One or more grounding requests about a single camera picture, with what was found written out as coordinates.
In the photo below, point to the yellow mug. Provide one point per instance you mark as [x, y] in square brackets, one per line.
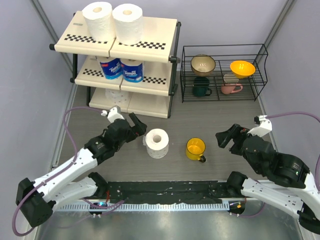
[195, 148]

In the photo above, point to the white slotted cable duct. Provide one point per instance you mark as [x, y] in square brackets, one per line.
[81, 206]

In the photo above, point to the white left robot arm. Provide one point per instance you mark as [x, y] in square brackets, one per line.
[38, 199]

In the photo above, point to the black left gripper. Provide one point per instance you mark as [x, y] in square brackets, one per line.
[137, 131]

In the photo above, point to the black wire rack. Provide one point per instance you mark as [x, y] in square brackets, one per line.
[224, 55]

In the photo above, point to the beige ceramic bowl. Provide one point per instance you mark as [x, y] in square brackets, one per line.
[202, 65]

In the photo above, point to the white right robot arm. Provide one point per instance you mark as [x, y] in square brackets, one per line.
[284, 170]

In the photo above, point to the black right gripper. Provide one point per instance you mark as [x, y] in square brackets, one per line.
[223, 137]

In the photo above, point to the cream three-tier shelf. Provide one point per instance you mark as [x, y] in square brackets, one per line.
[153, 96]

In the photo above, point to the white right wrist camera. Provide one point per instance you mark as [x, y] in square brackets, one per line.
[263, 126]

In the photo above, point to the pink mug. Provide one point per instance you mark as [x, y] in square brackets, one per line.
[231, 88]

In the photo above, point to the floral print paper roll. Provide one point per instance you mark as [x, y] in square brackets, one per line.
[156, 142]

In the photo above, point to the white paper towel roll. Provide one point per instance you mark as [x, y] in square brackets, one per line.
[99, 19]
[117, 97]
[129, 23]

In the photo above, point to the blue paper roll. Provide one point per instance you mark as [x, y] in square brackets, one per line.
[132, 70]
[110, 66]

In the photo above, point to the orange bowl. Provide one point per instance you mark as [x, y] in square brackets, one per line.
[242, 69]

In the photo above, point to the dark green mug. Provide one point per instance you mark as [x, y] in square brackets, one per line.
[201, 87]

